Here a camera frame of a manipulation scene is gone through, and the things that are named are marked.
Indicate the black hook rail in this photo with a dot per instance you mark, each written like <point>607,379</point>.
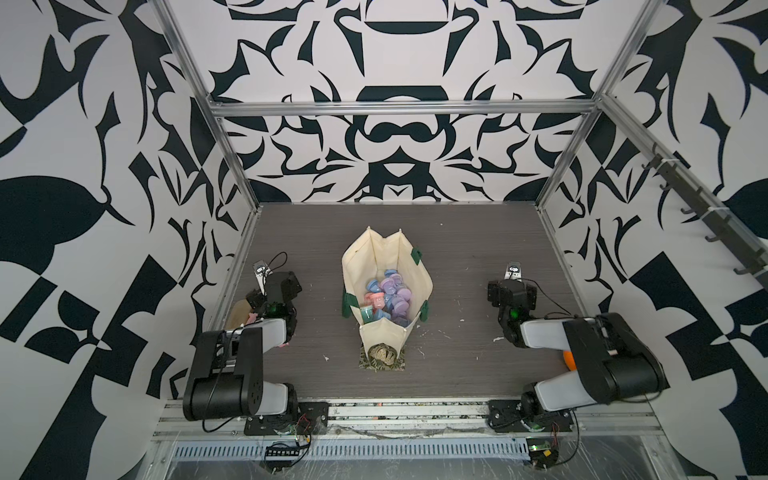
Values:
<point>701,204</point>

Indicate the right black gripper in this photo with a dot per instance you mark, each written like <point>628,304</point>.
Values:
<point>495,292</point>

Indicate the cream canvas tote bag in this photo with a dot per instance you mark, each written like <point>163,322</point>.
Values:
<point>363,265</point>

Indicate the purple hourglass cluster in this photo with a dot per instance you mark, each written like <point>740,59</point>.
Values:
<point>398,314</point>

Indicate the plush doll toy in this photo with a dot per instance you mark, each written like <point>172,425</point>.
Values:
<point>569,360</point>

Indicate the green hourglass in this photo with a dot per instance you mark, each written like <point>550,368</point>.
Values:
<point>367,313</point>

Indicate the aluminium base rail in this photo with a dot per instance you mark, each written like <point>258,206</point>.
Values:
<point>402,428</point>

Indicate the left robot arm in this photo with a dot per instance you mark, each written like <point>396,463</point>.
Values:
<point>226,379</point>

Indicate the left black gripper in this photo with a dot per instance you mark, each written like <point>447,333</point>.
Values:
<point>258,301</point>

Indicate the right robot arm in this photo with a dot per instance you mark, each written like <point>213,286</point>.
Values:
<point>611,362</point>

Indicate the pink hourglass front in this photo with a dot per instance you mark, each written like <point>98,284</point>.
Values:
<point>376,300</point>

